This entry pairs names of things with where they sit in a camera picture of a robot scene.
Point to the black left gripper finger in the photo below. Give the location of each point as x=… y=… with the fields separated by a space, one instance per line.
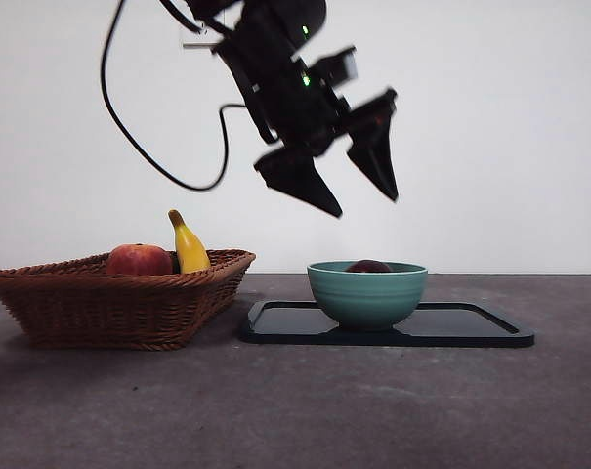
x=300 y=181
x=375 y=146

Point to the dark purple plum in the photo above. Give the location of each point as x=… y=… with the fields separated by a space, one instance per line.
x=368 y=267

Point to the teal ceramic bowl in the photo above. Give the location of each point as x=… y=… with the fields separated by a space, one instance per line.
x=368 y=303

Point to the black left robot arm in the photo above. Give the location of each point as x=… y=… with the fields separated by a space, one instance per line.
x=275 y=73

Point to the yellow banana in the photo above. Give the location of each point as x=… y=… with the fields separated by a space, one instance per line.
x=190 y=249

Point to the black rectangular tray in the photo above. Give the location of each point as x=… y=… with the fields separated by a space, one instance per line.
x=285 y=329

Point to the red orange peach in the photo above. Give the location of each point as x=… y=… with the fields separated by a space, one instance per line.
x=139 y=259

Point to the brown wicker basket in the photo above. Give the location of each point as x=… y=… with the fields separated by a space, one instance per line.
x=114 y=312

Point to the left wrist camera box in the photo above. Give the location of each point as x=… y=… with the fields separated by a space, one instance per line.
x=341 y=66

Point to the white wall socket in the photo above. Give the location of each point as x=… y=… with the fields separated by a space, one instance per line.
x=190 y=40

